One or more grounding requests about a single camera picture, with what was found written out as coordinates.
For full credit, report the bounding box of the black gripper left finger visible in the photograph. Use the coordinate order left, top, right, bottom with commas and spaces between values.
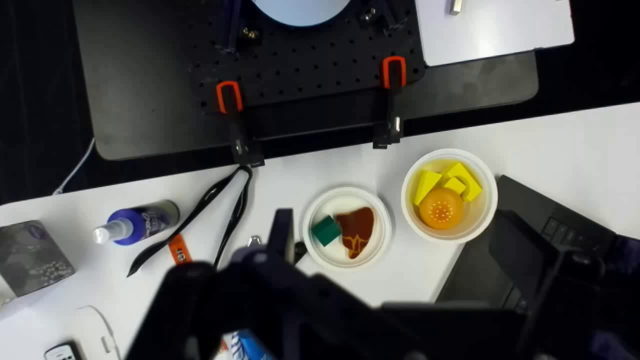
127, 259, 377, 360

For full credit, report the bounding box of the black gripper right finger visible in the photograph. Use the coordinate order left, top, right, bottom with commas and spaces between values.
489, 210, 640, 360

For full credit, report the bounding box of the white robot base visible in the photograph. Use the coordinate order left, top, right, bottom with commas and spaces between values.
253, 0, 351, 28

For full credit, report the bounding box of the green cube block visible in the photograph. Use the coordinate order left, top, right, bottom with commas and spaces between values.
313, 216, 343, 245

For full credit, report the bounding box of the small white plate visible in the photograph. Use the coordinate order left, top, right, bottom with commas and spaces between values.
302, 186, 393, 269

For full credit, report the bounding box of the brown heart-shaped block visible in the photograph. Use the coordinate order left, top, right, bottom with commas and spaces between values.
336, 207, 375, 257

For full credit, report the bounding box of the yellow square block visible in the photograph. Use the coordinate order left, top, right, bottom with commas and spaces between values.
444, 162, 482, 202

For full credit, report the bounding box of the yellow triangular block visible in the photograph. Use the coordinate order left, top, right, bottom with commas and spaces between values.
412, 170, 443, 206

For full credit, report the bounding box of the black laptop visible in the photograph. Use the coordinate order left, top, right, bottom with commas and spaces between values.
439, 176, 640, 310

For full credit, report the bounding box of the blue white spray bottle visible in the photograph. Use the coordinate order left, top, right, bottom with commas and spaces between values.
94, 199, 181, 245

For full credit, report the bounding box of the orange perforated ball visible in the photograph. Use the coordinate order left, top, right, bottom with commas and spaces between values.
419, 187, 467, 230

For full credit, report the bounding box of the white bowl with yellow blocks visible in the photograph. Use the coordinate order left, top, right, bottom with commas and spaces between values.
401, 148, 499, 244

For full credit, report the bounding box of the left orange black clamp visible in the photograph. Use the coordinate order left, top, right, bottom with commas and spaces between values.
215, 79, 265, 167

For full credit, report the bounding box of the orange black clamp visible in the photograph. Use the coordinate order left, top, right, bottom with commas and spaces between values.
215, 79, 265, 167
375, 53, 409, 149

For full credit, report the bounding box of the black perforated mounting board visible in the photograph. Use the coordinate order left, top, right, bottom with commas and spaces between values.
181, 0, 424, 113

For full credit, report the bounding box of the silver tissue box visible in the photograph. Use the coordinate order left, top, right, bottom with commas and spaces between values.
0, 219, 77, 302

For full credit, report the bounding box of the right orange black clamp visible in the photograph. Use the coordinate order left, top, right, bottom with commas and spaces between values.
375, 53, 409, 149

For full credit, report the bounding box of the white paper sheet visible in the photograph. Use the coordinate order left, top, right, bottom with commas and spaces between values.
414, 0, 574, 66

